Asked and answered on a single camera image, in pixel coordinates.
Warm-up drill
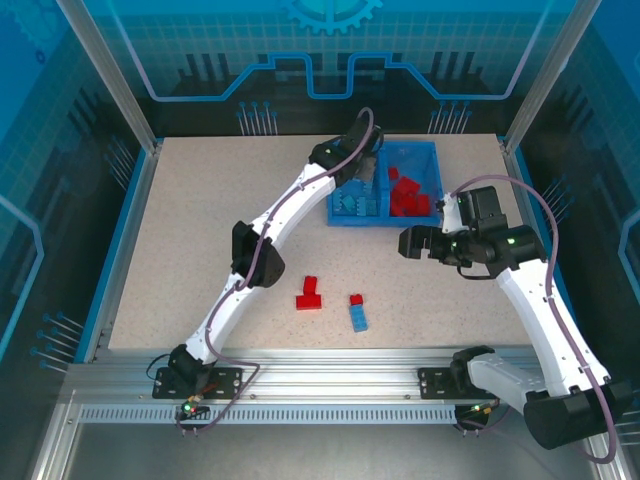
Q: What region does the aluminium front rail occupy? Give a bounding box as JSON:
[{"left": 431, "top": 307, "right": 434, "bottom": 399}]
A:
[{"left": 67, "top": 348, "right": 551, "bottom": 407}]

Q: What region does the slotted aluminium cable duct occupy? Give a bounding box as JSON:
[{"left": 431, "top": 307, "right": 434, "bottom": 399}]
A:
[{"left": 78, "top": 405, "right": 460, "bottom": 426}]

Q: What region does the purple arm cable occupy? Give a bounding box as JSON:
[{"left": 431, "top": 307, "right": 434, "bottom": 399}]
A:
[
  {"left": 173, "top": 107, "right": 376, "bottom": 437},
  {"left": 444, "top": 175, "right": 621, "bottom": 465}
]

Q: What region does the blue two-compartment plastic bin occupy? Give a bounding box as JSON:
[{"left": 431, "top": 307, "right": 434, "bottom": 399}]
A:
[{"left": 325, "top": 141, "right": 446, "bottom": 229}]

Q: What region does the aluminium lower frame bar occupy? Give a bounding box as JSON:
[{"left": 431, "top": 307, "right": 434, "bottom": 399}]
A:
[
  {"left": 29, "top": 389, "right": 84, "bottom": 480},
  {"left": 579, "top": 414, "right": 640, "bottom": 480}
]

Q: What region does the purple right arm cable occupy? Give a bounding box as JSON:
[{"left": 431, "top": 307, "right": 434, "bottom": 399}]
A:
[{"left": 444, "top": 175, "right": 621, "bottom": 465}]

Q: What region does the aluminium frame post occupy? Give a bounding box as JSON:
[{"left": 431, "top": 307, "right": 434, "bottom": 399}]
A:
[
  {"left": 502, "top": 0, "right": 610, "bottom": 156},
  {"left": 55, "top": 0, "right": 164, "bottom": 154}
]

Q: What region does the connector with green light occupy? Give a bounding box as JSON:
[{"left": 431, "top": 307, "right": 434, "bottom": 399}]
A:
[
  {"left": 175, "top": 393, "right": 211, "bottom": 420},
  {"left": 457, "top": 399, "right": 501, "bottom": 419}
]

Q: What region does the thin black base cable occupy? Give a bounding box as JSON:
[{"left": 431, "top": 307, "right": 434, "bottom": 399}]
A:
[{"left": 145, "top": 353, "right": 174, "bottom": 382}]

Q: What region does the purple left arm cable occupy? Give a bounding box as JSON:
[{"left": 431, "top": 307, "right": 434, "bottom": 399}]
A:
[{"left": 173, "top": 107, "right": 376, "bottom": 437}]

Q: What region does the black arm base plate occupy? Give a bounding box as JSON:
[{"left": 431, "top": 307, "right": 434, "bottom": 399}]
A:
[
  {"left": 152, "top": 366, "right": 252, "bottom": 400},
  {"left": 417, "top": 367, "right": 510, "bottom": 400}
]

